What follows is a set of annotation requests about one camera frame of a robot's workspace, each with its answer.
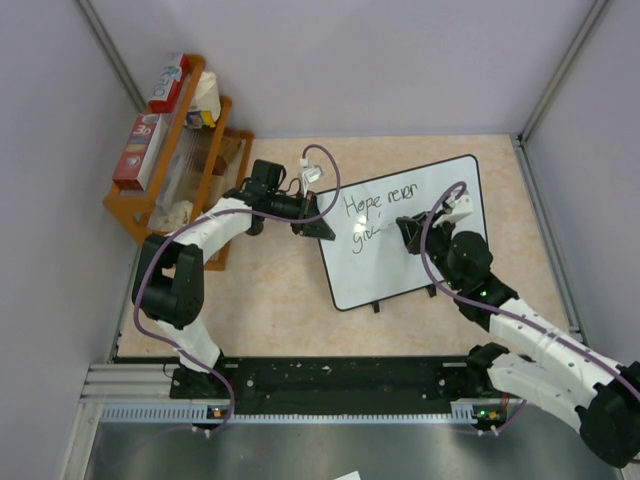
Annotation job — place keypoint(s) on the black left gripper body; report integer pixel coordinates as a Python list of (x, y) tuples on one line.
[(301, 208)]

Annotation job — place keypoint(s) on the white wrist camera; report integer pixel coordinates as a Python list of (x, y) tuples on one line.
[(457, 207), (308, 174)]

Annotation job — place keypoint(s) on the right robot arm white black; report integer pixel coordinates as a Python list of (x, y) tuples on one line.
[(595, 395)]

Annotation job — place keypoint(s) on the white whiteboard black frame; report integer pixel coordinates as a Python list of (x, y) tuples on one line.
[(364, 265)]

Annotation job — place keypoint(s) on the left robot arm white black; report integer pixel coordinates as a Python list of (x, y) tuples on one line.
[(168, 292)]

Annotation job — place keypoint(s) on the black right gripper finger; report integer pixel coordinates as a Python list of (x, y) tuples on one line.
[(412, 223), (411, 237)]

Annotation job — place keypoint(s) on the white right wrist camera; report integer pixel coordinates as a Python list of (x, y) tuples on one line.
[(457, 207)]

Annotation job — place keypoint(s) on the orange wooden shelf rack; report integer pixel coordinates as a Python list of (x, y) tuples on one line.
[(183, 166)]

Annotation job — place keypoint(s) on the lower red foil box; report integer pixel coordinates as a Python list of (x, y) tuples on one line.
[(136, 162)]

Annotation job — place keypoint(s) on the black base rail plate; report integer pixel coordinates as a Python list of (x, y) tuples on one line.
[(350, 385)]

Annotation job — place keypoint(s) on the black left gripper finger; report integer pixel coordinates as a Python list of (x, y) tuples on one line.
[(312, 210), (317, 229)]

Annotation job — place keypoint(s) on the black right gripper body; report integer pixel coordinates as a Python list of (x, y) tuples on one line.
[(438, 239)]

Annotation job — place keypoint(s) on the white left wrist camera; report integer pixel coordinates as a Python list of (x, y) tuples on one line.
[(308, 174)]

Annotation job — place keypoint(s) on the white paper sheet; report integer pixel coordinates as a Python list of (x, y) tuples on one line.
[(354, 475)]

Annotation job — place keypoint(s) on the upper red white box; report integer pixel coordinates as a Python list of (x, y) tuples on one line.
[(166, 90)]

